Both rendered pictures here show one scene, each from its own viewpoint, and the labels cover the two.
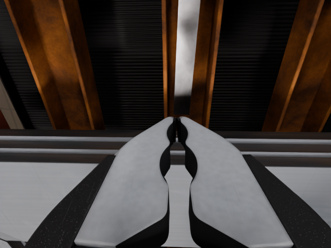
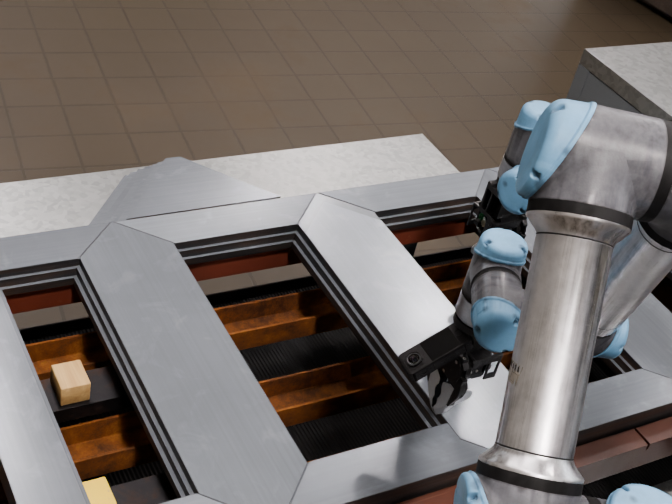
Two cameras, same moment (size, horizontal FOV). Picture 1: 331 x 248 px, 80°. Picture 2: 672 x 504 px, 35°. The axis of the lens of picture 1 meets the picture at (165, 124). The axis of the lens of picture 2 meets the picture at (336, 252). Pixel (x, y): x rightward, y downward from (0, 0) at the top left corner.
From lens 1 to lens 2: 204 cm
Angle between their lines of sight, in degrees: 74
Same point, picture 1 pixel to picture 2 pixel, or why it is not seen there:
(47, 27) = not seen: hidden behind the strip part
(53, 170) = (402, 252)
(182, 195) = (426, 304)
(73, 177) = (403, 259)
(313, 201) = not seen: hidden behind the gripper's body
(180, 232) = (388, 312)
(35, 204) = (362, 243)
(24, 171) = (391, 241)
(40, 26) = not seen: hidden behind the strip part
